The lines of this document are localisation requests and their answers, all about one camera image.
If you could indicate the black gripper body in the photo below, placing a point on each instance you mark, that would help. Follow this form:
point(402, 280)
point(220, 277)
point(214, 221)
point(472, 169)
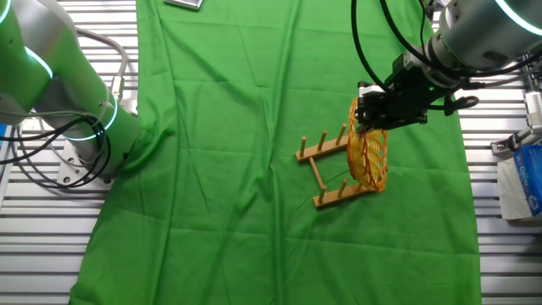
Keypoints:
point(402, 99)

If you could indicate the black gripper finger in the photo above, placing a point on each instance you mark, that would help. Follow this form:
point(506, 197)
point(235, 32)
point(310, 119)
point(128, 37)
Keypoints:
point(383, 126)
point(362, 120)

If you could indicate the wooden dish rack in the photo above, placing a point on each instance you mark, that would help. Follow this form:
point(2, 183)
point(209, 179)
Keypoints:
point(322, 150)

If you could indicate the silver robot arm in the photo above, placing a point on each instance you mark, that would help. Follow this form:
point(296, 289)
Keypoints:
point(487, 29)

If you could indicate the blue white tissue box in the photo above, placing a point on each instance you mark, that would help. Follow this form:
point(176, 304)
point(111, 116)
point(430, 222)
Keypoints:
point(506, 190)

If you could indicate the blue tissue pack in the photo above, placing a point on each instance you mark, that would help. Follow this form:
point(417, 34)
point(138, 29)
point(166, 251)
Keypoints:
point(529, 178)

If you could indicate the green cloth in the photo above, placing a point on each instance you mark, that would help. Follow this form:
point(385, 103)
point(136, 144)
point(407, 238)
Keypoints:
point(190, 212)

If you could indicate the silver digital kitchen scale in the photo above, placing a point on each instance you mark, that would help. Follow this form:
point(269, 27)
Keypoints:
point(186, 3)

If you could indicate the aluminium camera bracket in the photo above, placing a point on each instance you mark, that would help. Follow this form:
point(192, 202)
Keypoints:
point(508, 144)

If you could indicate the silver tripod camera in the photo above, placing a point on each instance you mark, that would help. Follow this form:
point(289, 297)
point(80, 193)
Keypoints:
point(534, 106)

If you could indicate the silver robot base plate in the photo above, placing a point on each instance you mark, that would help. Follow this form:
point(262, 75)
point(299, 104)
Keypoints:
point(70, 169)

